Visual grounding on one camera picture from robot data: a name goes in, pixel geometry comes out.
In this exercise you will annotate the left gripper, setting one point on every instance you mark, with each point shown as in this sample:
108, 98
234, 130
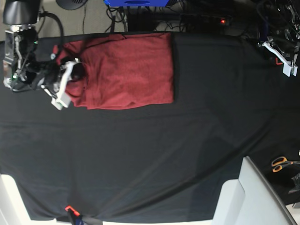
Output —
284, 50

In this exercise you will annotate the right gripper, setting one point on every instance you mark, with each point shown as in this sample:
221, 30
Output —
47, 75

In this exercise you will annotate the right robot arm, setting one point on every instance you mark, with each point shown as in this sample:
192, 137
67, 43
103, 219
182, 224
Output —
22, 71

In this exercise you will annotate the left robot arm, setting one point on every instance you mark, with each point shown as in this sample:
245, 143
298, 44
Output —
279, 30

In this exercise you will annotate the orange black clamp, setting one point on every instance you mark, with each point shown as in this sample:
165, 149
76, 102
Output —
278, 62

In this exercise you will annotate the black table cloth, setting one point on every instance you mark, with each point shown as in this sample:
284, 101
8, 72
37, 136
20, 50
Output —
160, 163

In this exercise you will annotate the black round lamp base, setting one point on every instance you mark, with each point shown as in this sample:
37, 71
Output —
71, 4

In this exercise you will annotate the blue box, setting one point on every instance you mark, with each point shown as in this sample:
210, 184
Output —
136, 3

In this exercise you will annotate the blue clamp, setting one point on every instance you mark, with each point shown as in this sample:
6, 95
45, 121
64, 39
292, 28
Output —
74, 216

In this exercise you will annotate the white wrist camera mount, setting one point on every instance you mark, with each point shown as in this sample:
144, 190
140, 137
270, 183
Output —
290, 70

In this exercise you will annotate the yellow handled scissors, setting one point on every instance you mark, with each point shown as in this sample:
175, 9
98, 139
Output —
282, 162

